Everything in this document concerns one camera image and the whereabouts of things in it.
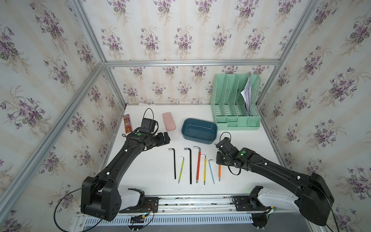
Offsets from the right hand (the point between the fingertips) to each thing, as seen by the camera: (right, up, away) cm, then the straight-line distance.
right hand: (219, 159), depth 83 cm
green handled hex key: (-22, -7, +3) cm, 23 cm away
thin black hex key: (-27, -3, +6) cm, 27 cm away
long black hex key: (-17, -13, -2) cm, 21 cm away
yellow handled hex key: (-8, -7, +4) cm, 11 cm away
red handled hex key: (-11, -4, +5) cm, 13 cm away
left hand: (-32, +10, 0) cm, 33 cm away
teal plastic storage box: (-10, +14, +23) cm, 29 cm away
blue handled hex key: (-4, -8, +3) cm, 9 cm away
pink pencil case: (-32, +21, +26) cm, 47 cm away
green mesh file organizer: (+24, +37, +40) cm, 60 cm away
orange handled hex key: (0, -6, -4) cm, 7 cm away
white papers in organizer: (+20, +39, +8) cm, 45 cm away
